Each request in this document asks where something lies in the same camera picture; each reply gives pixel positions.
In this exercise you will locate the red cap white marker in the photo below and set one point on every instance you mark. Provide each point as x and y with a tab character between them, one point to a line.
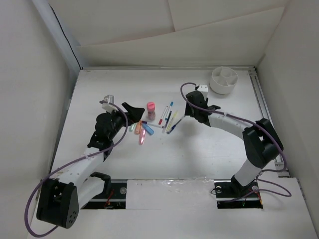
163	115

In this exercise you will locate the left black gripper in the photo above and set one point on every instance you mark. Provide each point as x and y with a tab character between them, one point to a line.
133	114

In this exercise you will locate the blue highlighter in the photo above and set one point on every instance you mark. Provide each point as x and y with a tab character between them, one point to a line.
148	129

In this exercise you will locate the purple cap white marker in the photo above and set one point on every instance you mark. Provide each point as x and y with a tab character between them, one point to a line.
153	124

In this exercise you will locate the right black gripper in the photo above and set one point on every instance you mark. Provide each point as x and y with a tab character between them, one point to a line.
188	110

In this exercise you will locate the pink cap small bottle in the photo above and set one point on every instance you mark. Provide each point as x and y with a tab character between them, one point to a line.
151	110

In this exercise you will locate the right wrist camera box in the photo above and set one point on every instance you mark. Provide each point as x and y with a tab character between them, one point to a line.
203	89

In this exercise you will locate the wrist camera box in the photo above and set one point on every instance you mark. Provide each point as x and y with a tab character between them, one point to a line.
107	103
203	89

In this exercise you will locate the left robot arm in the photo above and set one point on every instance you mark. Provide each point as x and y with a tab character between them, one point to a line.
62	197

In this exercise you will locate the green highlighter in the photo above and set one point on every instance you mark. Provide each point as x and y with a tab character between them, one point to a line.
132	127

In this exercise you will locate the dark blue pen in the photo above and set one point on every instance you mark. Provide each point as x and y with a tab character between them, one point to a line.
167	121

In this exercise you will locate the blue cap white marker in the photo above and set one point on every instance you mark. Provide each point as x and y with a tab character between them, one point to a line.
168	110

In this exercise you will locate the yellow pen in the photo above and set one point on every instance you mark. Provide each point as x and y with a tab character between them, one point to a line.
171	121

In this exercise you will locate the pink highlighter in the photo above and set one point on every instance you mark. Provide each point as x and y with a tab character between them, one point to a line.
142	136

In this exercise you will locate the orange highlighter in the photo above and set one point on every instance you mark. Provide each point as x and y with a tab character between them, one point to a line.
138	127

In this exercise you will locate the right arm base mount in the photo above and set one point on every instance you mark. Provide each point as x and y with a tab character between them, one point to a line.
229	196

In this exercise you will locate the white divided pen holder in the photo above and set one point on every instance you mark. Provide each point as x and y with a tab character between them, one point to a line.
223	80

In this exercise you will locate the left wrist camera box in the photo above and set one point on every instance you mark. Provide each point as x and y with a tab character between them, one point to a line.
107	103

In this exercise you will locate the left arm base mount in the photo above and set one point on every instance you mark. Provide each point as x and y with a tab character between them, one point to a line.
113	198

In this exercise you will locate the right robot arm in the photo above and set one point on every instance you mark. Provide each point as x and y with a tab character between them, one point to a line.
261	141

